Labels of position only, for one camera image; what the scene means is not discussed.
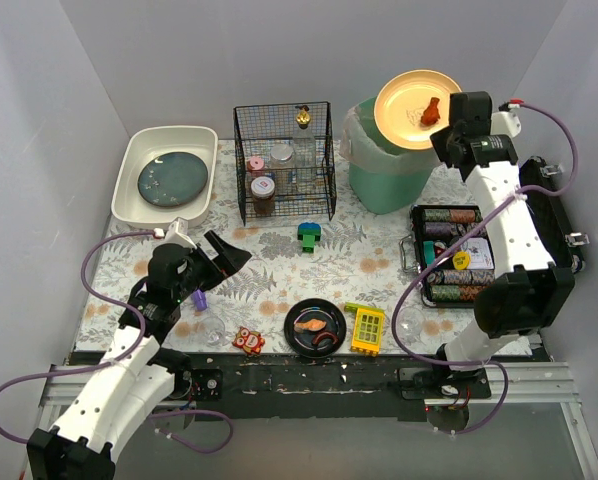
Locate yellow plate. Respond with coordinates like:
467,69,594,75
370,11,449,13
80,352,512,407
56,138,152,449
374,69,462,151

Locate brown sauce jar white lid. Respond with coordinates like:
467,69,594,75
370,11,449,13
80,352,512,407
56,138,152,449
250,176,275,216

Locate blue ceramic plate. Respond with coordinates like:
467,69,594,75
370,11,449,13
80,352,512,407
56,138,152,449
137,151,209,208

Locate small black plate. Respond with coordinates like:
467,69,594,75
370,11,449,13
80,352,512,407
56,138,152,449
284,298,347,359

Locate pink lid toothpick jar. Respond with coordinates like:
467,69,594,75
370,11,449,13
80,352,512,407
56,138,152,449
246,156,266,178

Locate clear glass bottle gold cap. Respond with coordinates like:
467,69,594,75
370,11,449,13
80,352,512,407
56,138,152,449
293,105,316,194

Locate silver lid pepper jar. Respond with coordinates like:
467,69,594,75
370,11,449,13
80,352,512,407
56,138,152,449
270,143,295,195

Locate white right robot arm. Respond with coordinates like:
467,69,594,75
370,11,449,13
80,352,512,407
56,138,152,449
431,92,575,372

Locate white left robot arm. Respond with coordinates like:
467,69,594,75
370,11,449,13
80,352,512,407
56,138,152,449
26,231,251,479

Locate purple toy piece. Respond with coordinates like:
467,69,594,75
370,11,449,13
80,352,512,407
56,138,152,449
191,290,208,312

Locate red chicken drumstick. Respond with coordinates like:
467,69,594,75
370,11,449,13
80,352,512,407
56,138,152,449
420,97,440,127

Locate left clear glass cup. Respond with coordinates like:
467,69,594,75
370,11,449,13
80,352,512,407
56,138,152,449
198,315,225,347

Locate clear glass cup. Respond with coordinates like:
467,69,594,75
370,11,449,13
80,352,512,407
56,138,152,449
198,315,225,347
397,307,425,342

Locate red chip stack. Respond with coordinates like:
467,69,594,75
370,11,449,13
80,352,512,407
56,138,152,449
448,209,482,224

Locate green blue chip stack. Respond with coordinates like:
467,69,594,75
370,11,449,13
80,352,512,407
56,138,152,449
422,208,452,222

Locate green blue toy block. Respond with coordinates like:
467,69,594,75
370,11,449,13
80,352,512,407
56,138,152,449
297,222,322,253

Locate red owl toy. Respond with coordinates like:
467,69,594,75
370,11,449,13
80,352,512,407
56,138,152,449
232,326,265,356

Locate blue orange loose chips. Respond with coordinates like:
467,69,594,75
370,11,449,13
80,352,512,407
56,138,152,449
455,223,488,238

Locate green trash bin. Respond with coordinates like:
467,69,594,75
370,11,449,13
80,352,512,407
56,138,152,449
347,97,438,216

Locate purple chip stack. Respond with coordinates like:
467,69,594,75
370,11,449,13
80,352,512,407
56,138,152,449
424,222,458,237

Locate white rectangular basin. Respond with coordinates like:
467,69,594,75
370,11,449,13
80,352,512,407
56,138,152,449
111,125,218,229

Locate deck of playing cards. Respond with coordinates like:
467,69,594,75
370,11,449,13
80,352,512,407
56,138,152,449
462,238,495,270

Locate black poker chip case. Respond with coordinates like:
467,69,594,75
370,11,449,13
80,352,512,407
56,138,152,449
400,156,589,308

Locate teal block in case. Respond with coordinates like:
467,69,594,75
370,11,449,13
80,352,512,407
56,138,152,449
423,241,436,264

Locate clear plastic bin liner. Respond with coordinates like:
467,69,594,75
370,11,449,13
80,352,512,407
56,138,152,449
340,97,439,175

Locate yellow big blind button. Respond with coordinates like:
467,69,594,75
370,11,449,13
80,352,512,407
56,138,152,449
452,251,471,271

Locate dark red sausage piece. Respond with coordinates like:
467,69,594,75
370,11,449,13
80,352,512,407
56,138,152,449
312,331,339,347

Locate blue orange chip stack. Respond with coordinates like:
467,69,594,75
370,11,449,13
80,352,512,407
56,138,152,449
426,270,494,286

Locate yellow green toy window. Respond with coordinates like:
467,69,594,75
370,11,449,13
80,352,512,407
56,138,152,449
345,302,385,357

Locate right clear glass cup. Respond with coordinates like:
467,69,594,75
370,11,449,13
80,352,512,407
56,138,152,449
397,307,425,342

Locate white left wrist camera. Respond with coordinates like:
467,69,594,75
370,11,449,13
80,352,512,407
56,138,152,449
153,217,197,249

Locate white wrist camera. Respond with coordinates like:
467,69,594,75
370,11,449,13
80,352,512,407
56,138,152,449
490,101,521,138
153,217,197,249

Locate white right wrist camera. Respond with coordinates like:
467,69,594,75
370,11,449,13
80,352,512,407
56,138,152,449
490,101,521,138

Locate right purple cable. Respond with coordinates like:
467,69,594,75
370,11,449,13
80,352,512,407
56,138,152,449
391,101,579,435

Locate purple cable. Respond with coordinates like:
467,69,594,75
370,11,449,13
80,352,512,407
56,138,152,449
391,101,579,435
0,228,235,455

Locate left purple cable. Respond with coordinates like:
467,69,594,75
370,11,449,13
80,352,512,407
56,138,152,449
0,228,235,455

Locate black wire basket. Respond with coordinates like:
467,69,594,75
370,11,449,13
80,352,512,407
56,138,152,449
233,101,337,222

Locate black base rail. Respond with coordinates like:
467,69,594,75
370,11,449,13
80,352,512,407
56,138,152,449
166,353,491,422

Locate silver case handle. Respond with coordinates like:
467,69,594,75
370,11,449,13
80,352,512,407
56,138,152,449
399,234,419,274

